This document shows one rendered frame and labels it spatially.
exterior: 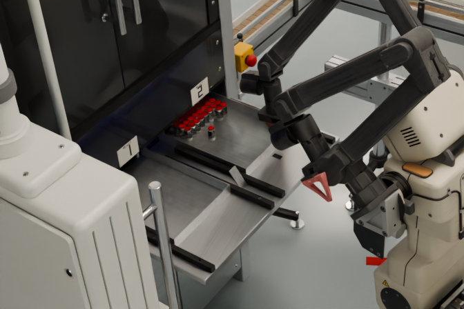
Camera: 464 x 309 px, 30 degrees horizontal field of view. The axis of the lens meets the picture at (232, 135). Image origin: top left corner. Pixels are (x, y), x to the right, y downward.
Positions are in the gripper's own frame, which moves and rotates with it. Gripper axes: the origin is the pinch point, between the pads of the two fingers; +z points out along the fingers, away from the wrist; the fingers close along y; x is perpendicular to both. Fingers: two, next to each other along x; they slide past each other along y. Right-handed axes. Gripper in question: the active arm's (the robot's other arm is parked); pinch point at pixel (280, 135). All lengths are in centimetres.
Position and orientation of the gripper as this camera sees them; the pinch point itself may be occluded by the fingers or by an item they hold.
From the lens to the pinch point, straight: 269.5
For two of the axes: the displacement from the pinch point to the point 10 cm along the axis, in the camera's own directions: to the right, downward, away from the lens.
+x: -5.9, 5.3, -6.1
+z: 1.8, 8.2, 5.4
